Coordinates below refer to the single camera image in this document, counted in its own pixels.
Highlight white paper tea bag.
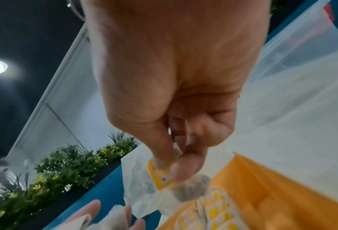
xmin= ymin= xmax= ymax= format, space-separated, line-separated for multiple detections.
xmin=72 ymin=205 xmax=128 ymax=230

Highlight black planter box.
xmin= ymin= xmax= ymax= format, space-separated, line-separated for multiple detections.
xmin=14 ymin=144 xmax=138 ymax=230

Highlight green artificial plants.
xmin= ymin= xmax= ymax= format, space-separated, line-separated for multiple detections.
xmin=0 ymin=129 xmax=136 ymax=226

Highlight white translucent plastic wrapper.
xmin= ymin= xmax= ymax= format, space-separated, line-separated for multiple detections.
xmin=120 ymin=144 xmax=192 ymax=219

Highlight person's right hand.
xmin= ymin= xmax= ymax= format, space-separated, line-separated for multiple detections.
xmin=80 ymin=0 xmax=272 ymax=183

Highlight person's left hand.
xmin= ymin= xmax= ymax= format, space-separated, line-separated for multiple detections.
xmin=58 ymin=199 xmax=146 ymax=230

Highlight tea bag with yellow tag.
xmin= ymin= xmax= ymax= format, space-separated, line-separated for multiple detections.
xmin=147 ymin=156 xmax=213 ymax=203

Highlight clear plastic storage container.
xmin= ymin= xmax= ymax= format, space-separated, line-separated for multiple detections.
xmin=247 ymin=0 xmax=338 ymax=127

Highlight yellow cardboard box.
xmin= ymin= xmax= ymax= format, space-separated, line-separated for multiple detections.
xmin=158 ymin=152 xmax=338 ymax=230

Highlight pile of yellow patterned sachets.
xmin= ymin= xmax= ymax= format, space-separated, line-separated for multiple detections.
xmin=176 ymin=186 xmax=245 ymax=230

